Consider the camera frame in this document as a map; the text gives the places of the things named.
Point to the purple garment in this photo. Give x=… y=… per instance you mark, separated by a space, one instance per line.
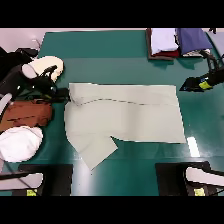
x=193 y=38

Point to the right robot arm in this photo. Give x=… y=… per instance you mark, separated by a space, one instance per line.
x=216 y=75

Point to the cream T-shirt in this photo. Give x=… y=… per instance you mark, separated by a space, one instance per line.
x=133 y=113

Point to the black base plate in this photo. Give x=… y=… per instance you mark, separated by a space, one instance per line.
x=168 y=180
x=58 y=180

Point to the cream garment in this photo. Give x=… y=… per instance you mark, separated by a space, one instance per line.
x=46 y=61

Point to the brown garment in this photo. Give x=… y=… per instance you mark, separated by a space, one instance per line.
x=26 y=113

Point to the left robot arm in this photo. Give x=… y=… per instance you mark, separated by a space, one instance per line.
x=11 y=83

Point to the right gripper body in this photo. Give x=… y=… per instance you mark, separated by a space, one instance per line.
x=196 y=85

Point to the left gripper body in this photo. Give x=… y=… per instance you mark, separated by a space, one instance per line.
x=60 y=95

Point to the red garment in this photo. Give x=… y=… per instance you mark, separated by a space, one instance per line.
x=166 y=54

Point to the white garment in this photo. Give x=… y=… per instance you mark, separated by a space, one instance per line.
x=18 y=143
x=163 y=40

